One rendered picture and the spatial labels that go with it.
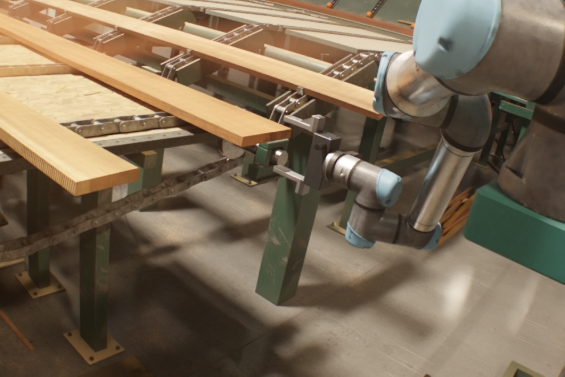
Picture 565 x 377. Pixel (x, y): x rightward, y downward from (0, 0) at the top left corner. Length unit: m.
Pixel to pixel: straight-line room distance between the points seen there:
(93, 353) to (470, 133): 1.38
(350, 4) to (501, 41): 6.59
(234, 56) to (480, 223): 1.68
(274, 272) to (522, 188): 1.65
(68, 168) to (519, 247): 0.73
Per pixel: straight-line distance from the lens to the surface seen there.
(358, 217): 1.17
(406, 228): 1.19
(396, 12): 6.76
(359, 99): 1.76
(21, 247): 1.31
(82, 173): 0.92
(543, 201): 0.55
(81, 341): 1.85
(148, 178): 2.67
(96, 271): 1.59
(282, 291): 2.14
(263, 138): 1.31
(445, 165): 1.03
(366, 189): 1.15
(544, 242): 0.55
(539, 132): 0.57
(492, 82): 0.52
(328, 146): 1.19
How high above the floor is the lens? 1.24
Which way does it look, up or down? 16 degrees down
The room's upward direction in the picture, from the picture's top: 12 degrees clockwise
